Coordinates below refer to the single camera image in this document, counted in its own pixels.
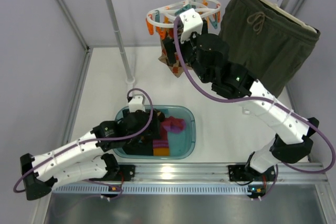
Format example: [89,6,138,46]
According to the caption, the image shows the brown orange argyle sock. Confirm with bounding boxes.
[158,28,184,78]

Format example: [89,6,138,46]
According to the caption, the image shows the maroon orange striped sock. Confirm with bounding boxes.
[152,131,170,156]

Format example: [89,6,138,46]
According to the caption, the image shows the white clip sock hanger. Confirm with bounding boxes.
[145,0,222,34]

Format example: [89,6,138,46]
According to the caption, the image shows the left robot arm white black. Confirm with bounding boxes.
[20,110,160,201]

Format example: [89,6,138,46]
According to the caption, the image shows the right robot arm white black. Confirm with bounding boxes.
[162,32,319,178]

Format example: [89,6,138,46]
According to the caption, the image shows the beige clothes hanger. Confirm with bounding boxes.
[243,0,320,33]

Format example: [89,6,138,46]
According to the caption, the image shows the black sock in bin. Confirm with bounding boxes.
[122,143,153,156]

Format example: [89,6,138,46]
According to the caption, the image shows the maroon purple sock in bin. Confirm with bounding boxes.
[160,116,186,134]

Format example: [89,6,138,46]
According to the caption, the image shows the teal plastic bin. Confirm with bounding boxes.
[114,105,196,159]

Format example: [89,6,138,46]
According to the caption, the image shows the olive green shorts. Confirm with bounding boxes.
[219,0,320,97]

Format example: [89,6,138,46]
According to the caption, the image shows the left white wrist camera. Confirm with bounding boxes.
[128,94,145,113]

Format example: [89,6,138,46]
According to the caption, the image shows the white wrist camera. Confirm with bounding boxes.
[179,8,203,44]
[128,94,145,113]

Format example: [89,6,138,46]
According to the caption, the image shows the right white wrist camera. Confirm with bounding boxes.
[179,8,203,44]

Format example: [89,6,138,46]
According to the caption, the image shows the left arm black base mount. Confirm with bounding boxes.
[89,165,135,182]

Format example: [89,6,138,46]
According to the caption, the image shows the aluminium rail frame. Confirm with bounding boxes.
[52,163,328,196]

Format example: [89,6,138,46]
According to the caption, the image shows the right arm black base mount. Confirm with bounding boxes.
[228,164,276,182]

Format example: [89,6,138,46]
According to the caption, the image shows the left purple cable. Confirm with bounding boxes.
[13,88,154,200]

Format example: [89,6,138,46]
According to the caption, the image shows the purple cable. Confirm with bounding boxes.
[173,16,329,201]
[13,88,154,200]

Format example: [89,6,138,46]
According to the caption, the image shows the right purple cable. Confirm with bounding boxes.
[173,16,329,201]

